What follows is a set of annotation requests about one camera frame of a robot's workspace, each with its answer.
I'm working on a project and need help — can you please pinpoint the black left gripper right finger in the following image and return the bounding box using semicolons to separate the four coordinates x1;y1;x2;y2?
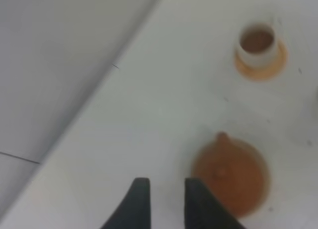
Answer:
184;178;244;229

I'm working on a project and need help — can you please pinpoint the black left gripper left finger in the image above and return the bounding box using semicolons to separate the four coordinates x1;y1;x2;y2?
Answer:
101;178;151;229

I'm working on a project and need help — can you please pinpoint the brown clay teapot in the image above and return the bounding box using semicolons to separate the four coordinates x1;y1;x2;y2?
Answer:
191;132;270;218

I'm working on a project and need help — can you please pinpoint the orange far coaster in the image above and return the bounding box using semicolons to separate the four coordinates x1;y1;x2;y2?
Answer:
234;40;288;81

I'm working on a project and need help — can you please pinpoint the white far teacup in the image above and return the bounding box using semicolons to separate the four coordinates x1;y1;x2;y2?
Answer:
236;22;279;69

